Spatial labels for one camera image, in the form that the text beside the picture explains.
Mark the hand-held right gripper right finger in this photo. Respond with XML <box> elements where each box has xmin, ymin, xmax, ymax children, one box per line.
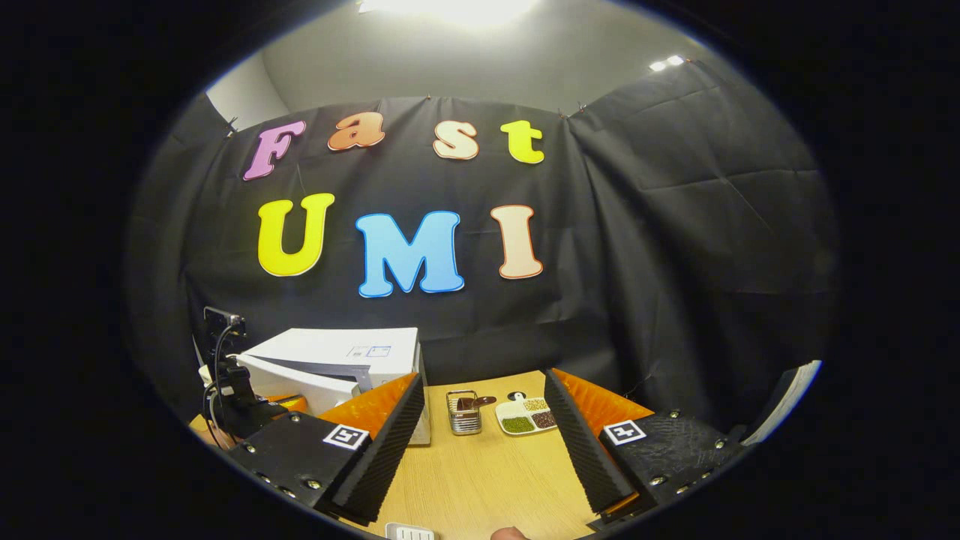
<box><xmin>544</xmin><ymin>367</ymin><xmax>747</xmax><ymax>518</ymax></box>

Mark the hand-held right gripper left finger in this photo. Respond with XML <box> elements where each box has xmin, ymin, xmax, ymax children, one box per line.
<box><xmin>225</xmin><ymin>373</ymin><xmax>425</xmax><ymax>526</ymax></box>

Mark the white microwave oven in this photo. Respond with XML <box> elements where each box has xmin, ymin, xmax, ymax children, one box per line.
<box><xmin>236</xmin><ymin>327</ymin><xmax>432</xmax><ymax>446</ymax></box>

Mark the white divided grain dish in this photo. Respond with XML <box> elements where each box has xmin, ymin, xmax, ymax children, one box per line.
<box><xmin>495</xmin><ymin>392</ymin><xmax>557</xmax><ymax>436</ymax></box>

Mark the black backdrop cloth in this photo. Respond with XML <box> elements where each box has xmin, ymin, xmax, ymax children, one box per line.
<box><xmin>124</xmin><ymin>60</ymin><xmax>841</xmax><ymax>436</ymax></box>

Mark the large ceiling light panel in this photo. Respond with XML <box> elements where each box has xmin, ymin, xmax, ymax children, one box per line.
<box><xmin>356</xmin><ymin>0</ymin><xmax>541</xmax><ymax>28</ymax></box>

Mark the metal wire utensil basket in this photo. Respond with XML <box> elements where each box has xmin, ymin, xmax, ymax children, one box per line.
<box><xmin>446</xmin><ymin>390</ymin><xmax>483</xmax><ymax>436</ymax></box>

